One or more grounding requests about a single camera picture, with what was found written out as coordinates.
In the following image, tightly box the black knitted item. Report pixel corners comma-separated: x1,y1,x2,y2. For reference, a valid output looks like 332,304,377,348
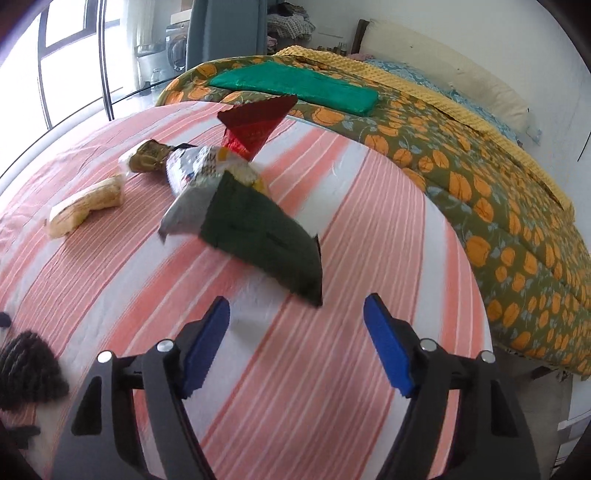
1,330,69,411

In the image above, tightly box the dark green snack packet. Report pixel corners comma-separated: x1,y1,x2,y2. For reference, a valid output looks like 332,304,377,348
199,172,322,308

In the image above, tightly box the red white snack bag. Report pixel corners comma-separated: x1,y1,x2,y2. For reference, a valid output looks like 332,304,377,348
158,95,297,241

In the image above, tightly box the gold black tea packet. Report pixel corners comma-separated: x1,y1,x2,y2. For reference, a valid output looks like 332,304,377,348
118,139,192,173

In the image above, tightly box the orange floral green quilt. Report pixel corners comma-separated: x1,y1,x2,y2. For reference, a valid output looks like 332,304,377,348
155,54,591,381

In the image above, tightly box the pink striped bed sheet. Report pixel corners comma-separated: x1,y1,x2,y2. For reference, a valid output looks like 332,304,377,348
1,102,492,479

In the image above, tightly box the blue floral pillow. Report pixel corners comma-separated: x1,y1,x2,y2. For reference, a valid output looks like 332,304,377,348
365,58,542,147

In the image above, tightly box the folded green cloth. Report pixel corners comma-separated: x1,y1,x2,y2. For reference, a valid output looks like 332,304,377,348
209,62,379,116

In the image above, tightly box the black framed window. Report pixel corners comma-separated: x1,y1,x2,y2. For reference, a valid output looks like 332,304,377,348
1,1,135,172

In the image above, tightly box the yellow textured blanket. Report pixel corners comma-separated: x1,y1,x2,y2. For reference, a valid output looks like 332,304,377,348
276,45,575,221

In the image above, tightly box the washing machine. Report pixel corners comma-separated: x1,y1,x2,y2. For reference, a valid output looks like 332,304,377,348
165,22,188,73

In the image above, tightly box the cream headboard cushion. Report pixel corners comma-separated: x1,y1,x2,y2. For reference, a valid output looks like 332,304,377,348
361,19,530,133

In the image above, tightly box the pile of clothes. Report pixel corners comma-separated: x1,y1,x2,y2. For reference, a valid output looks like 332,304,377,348
266,1,315,40

